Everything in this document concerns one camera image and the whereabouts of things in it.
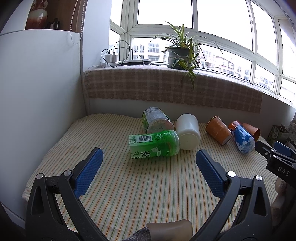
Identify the dark flat tray on sill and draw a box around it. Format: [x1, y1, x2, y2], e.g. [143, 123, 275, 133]
[116, 59, 151, 66]

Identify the brown paper cup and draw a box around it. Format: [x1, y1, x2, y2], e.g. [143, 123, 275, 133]
[242, 123, 261, 142]

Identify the white plastic cup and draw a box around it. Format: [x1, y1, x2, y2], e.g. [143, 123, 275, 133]
[176, 113, 201, 150]

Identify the green tea carton cup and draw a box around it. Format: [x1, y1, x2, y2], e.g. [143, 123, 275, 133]
[128, 130, 180, 159]

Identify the striped table cloth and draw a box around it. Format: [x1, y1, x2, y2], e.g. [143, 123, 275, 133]
[23, 114, 276, 240]

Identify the white power adapter with cables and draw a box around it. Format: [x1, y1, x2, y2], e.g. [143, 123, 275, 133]
[100, 39, 152, 69]

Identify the blue and orange can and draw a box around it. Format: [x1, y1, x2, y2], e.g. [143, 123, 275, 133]
[228, 121, 255, 154]

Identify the potted spider plant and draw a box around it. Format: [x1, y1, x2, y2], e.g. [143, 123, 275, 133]
[152, 23, 209, 88]

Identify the brown plaid windowsill cloth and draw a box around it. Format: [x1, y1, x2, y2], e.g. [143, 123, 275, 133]
[84, 66, 263, 113]

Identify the green cardboard box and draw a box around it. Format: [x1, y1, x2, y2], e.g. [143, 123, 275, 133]
[266, 125, 289, 147]

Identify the green iced tea label cup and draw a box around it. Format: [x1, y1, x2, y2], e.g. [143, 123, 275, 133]
[142, 107, 175, 134]

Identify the operator hand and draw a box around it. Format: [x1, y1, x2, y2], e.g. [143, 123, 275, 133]
[147, 219, 193, 241]

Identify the white bead curtain cord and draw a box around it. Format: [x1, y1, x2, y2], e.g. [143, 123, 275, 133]
[69, 0, 87, 46]

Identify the white cabinet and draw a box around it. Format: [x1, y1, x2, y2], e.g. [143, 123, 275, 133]
[1, 1, 85, 222]

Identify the red white vase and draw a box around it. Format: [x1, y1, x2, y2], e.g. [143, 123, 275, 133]
[25, 0, 48, 30]

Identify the orange paper cup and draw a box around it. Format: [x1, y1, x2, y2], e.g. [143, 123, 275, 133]
[206, 116, 232, 146]

